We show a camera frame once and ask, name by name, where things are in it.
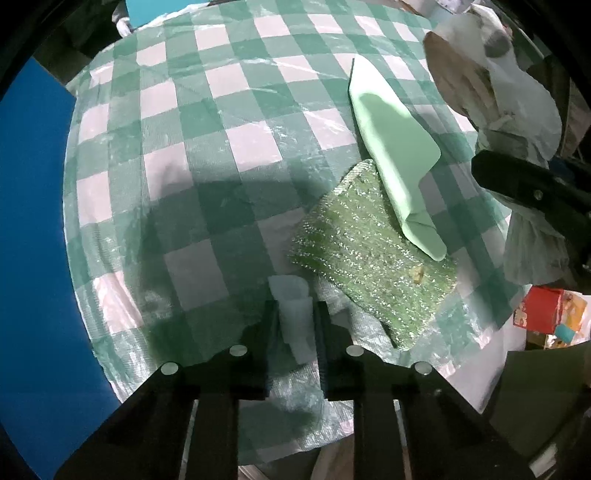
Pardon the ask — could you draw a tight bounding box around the blue cardboard box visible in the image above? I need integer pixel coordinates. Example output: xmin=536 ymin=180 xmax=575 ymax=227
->
xmin=1 ymin=59 xmax=118 ymax=479

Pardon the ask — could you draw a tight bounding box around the green checkered tablecloth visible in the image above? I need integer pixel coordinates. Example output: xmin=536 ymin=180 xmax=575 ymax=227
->
xmin=62 ymin=0 xmax=532 ymax=464

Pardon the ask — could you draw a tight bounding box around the green scrub sponge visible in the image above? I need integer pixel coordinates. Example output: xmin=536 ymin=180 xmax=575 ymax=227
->
xmin=290 ymin=159 xmax=457 ymax=350

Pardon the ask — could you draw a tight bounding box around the light green cloth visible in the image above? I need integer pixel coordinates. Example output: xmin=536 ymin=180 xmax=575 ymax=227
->
xmin=349 ymin=56 xmax=447 ymax=261

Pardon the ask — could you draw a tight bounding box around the teal shoe box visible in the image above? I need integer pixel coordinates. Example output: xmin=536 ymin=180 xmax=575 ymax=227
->
xmin=125 ymin=0 xmax=209 ymax=27

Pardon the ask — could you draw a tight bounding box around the white grey cloth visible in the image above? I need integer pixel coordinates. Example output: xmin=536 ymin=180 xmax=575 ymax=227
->
xmin=423 ymin=4 xmax=568 ymax=285

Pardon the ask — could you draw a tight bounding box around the red small box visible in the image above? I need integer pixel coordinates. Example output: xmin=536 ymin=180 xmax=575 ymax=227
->
xmin=512 ymin=287 xmax=590 ymax=349

